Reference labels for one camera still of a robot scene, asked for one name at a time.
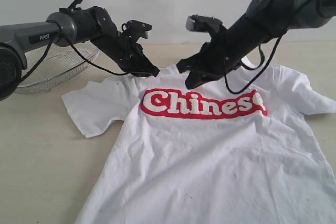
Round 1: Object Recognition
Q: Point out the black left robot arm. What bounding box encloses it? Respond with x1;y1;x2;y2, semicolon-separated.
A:
1;6;160;100

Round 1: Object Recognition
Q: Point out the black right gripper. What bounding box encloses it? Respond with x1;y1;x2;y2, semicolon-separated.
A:
176;28;243;90

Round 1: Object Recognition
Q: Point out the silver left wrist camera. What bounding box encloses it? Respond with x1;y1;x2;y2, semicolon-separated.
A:
121;20;153;39

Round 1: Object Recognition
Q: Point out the white t-shirt red Chinese logo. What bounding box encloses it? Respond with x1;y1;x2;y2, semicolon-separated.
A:
62;65;335;223

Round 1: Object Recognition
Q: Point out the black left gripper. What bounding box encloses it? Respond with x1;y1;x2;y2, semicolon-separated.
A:
99;35;160;77

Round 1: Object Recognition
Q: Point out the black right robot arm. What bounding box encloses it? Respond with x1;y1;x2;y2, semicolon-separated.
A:
176;0;335;89

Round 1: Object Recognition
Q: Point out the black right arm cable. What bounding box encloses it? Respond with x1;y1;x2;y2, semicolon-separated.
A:
223;0;336;94

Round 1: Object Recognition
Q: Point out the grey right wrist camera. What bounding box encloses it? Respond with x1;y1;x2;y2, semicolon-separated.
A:
185;15;223;33

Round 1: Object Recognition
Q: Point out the metal wire mesh basket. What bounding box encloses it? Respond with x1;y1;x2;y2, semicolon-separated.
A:
14;43;100;94

